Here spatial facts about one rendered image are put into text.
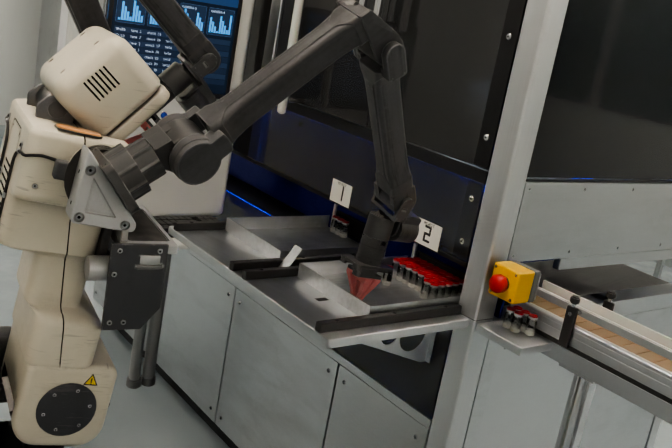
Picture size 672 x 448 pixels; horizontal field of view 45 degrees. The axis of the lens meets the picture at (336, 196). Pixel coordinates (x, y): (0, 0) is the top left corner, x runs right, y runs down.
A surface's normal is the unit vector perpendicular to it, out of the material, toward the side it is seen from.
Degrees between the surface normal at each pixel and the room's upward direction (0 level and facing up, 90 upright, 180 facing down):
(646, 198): 90
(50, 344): 90
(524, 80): 90
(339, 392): 90
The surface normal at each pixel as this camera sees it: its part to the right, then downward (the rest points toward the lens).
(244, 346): -0.78, 0.00
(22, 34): 0.60, 0.29
